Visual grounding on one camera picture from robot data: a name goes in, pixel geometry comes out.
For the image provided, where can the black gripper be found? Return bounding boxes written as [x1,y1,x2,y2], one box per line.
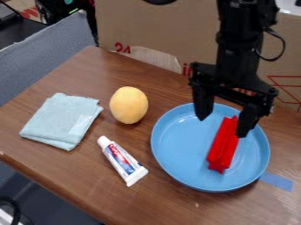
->
[190,47,279,138]

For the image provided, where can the red star-shaped bar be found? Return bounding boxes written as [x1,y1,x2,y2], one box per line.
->
[208,116,238,174]

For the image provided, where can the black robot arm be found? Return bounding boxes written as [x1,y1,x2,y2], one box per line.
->
[190,0,279,138]

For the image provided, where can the blue plate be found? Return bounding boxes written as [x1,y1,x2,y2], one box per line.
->
[150,104,271,192]

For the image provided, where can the yellow round fruit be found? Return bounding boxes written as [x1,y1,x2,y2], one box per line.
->
[110,86,149,124]

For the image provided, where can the blue tape strip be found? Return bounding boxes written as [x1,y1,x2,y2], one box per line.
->
[260,172,295,192]

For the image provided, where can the brown cardboard box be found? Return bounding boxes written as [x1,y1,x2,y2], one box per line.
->
[95,0,301,113]

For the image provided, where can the white toothpaste tube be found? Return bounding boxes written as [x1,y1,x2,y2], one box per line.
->
[98,135,149,187]

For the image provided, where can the light blue folded cloth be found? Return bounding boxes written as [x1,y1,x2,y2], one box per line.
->
[19,93,103,151]

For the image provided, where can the grey fabric partition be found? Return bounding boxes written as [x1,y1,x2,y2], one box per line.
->
[0,12,95,106]

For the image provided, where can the black device in background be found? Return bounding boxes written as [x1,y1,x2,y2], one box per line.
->
[34,0,99,43]

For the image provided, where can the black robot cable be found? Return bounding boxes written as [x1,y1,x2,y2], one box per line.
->
[142,0,287,62]

